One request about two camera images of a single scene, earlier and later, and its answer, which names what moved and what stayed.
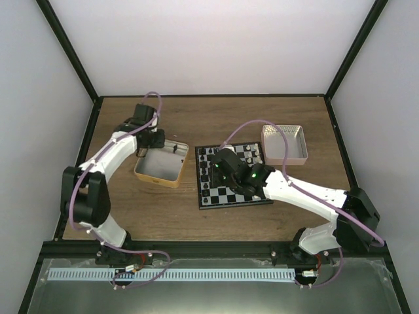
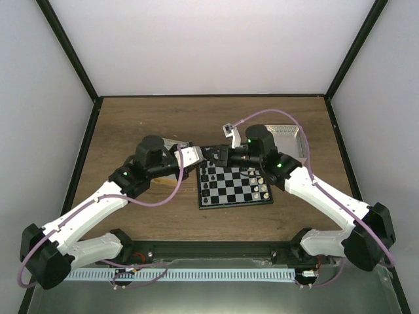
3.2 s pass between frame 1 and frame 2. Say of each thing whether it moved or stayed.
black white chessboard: stayed
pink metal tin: stayed
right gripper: moved
